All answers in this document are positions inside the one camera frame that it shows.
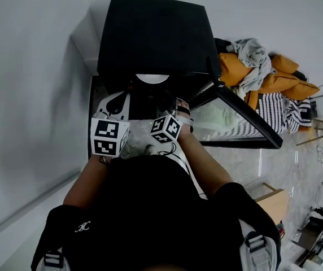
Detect orange pillow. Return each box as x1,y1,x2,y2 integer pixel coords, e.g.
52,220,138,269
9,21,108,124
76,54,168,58
283,80,321,100
258,71,304,93
219,52,253,88
271,54,300,75

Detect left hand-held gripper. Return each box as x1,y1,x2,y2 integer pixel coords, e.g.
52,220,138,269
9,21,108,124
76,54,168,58
90,91,132,156

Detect person's right hand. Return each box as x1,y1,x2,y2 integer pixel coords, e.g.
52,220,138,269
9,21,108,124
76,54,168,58
176,98,191,115

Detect person's right forearm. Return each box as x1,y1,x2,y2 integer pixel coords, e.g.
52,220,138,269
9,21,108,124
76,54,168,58
175,128,235,199

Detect light wooden table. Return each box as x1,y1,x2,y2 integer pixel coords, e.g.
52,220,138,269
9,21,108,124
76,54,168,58
254,183,290,226

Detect black white striped blanket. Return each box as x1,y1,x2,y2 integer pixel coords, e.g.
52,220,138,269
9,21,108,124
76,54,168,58
206,92,312,138

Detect grey crumpled cloth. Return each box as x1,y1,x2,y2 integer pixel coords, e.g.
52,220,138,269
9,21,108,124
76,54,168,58
226,38,277,96

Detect black cabinet with glass door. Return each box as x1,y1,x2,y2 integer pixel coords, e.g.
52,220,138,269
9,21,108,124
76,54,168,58
97,0,284,150

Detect black thin cable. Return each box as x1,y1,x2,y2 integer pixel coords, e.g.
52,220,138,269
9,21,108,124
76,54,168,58
156,142,192,178

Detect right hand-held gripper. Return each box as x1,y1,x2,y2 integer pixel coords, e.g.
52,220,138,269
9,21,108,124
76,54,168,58
150,94,195,144

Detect person's black t-shirt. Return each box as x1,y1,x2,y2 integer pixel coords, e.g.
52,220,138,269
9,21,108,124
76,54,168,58
30,154,282,271

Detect grey backpack strap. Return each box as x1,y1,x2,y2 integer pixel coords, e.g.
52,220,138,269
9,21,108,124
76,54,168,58
42,249,65,271
238,218,278,271

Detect white round plate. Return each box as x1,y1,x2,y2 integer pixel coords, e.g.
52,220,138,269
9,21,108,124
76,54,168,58
136,74,171,85

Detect person's left forearm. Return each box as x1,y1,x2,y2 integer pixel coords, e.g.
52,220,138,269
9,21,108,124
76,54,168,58
62,154,112,209

